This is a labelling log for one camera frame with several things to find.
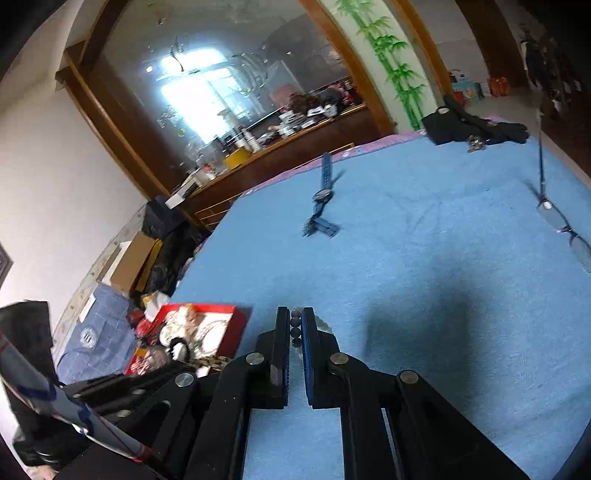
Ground red shallow box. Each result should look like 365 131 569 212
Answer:
124 302 254 376

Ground wood framed glass partition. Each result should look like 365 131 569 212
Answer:
55 0 398 204

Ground grey white paper bag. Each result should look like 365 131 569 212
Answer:
143 291 171 321

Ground blue blanket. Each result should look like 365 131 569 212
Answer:
173 131 591 480

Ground black frame eyeglasses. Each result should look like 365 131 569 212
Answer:
526 108 591 273

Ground white pearl necklace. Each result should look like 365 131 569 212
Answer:
191 316 234 358

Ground blue printed box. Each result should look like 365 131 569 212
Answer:
455 80 485 100

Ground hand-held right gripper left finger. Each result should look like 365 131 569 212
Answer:
60 306 293 480

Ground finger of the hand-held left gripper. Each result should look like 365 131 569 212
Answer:
60 362 185 416

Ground wooden counter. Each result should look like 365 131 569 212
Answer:
171 104 393 232

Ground red plastic bag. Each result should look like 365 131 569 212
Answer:
127 309 148 342

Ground white cherry print scrunchie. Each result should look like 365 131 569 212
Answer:
159 307 204 344

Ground black hair claw clip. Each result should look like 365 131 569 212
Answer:
166 339 195 363

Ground hanging dark clothes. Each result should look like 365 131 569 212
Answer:
517 23 583 112

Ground black cloth bundle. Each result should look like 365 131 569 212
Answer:
421 95 529 146

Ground bamboo painted panel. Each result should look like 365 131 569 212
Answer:
318 0 444 134

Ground brown cardboard box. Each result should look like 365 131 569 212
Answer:
95 231 158 296

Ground white flat box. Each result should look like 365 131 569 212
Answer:
164 182 197 208

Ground blue wristwatch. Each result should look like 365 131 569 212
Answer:
302 152 347 239

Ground lilac cloth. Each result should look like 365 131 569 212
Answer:
240 130 432 195

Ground dark bead bracelet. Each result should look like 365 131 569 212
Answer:
290 307 333 365

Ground blue plaid cloth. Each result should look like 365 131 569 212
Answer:
55 284 139 384

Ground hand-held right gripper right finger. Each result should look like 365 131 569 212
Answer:
301 306 531 480

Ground multicoloured bead bracelets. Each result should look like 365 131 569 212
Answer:
191 354 232 371

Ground assorted counter clutter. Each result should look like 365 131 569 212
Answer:
259 78 368 139

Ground dark navy bag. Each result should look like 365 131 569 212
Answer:
141 196 171 236

